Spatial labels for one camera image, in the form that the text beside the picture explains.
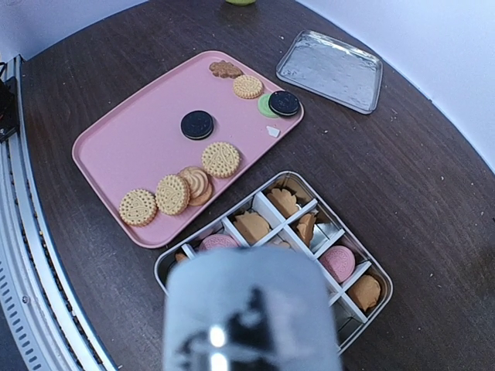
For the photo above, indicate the black sandwich cookie right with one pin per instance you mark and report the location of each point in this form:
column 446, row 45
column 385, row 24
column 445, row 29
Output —
column 284, row 103

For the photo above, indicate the black sandwich cookie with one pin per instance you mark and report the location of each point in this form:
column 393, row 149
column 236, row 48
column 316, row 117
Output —
column 284, row 103
column 197, row 125

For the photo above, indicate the black sandwich cookie centre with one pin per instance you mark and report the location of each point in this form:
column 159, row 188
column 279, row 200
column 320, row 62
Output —
column 197, row 125

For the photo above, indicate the round dotted biscuit top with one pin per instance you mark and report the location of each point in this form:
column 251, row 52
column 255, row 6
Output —
column 248, row 87

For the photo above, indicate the swirl butter cookie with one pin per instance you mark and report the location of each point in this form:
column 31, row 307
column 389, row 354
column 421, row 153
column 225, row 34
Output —
column 196, row 179

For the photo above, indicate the silver divided cookie tin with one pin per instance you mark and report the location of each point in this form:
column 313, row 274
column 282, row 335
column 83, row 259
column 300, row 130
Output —
column 286, row 211

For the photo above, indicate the flower shaped butter cookie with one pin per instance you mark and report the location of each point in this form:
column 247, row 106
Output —
column 252, row 226

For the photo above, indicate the round dotted biscuit bottom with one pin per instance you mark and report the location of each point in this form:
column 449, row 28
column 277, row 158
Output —
column 138, row 207

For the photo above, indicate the green plastic bowl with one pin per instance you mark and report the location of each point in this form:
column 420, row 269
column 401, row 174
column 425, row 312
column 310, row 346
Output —
column 241, row 2

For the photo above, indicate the pink sandwich cookie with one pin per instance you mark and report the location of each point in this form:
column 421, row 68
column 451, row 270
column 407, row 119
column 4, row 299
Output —
column 339, row 261

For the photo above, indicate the brown leaf cookie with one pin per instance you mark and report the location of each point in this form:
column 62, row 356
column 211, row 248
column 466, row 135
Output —
column 224, row 69

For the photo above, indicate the white crumb piece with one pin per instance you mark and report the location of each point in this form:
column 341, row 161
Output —
column 273, row 132

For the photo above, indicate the green sandwich cookie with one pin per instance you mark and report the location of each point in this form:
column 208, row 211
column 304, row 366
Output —
column 264, row 108

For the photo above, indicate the round dotted biscuit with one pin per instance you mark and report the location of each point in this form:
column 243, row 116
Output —
column 248, row 87
column 138, row 207

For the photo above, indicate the pink plastic tray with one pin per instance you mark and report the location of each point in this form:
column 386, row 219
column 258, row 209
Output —
column 140, row 141

